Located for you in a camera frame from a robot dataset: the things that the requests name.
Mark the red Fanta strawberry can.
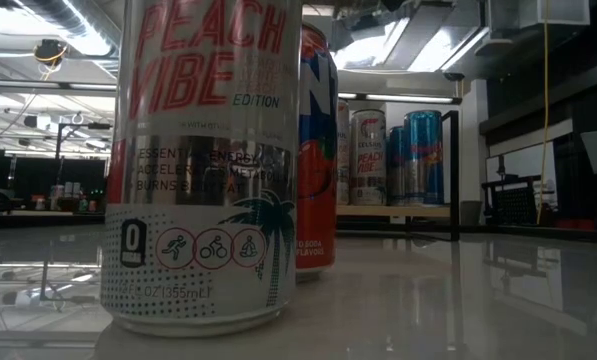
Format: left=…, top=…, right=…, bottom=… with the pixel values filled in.
left=295, top=22, right=339, bottom=284

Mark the Celsius Tropical Vibe can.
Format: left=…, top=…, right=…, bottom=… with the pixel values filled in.
left=335, top=98, right=352, bottom=205

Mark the Celsius can with black lid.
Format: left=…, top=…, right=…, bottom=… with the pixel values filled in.
left=349, top=108, right=389, bottom=207

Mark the blue silver Red Bull can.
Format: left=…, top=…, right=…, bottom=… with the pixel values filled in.
left=386, top=125, right=408, bottom=207
left=403, top=109, right=445, bottom=207

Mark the Celsius Peach Vibe can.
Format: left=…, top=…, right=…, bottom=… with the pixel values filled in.
left=99, top=0, right=303, bottom=337

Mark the ceiling light tube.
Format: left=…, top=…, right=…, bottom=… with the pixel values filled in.
left=67, top=81, right=118, bottom=94
left=0, top=78, right=62, bottom=92
left=337, top=91, right=463, bottom=106

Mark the grey plastic bin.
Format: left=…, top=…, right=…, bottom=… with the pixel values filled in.
left=460, top=199, right=485, bottom=227

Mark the cluttered background workbench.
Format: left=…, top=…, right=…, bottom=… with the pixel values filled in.
left=0, top=182, right=107, bottom=217

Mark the black partition screen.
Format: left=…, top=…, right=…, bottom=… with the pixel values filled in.
left=0, top=148, right=108, bottom=201

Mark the red flat object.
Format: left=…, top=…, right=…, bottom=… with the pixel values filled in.
left=552, top=218, right=597, bottom=231

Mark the black metal shelf frame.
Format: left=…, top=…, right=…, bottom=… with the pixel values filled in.
left=440, top=109, right=462, bottom=243

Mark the black wire mesh cart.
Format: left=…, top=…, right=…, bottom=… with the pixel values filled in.
left=480, top=172, right=559, bottom=227

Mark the black background rig frame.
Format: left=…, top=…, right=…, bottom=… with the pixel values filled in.
left=52, top=121, right=114, bottom=161

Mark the yellow hanging extension cable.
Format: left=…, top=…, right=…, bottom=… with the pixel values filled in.
left=535, top=0, right=552, bottom=226

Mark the silver corrugated ventilation duct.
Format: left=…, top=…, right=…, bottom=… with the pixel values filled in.
left=20, top=0, right=124, bottom=59

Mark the black ceiling cable reel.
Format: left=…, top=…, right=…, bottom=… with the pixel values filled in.
left=32, top=38, right=69, bottom=67

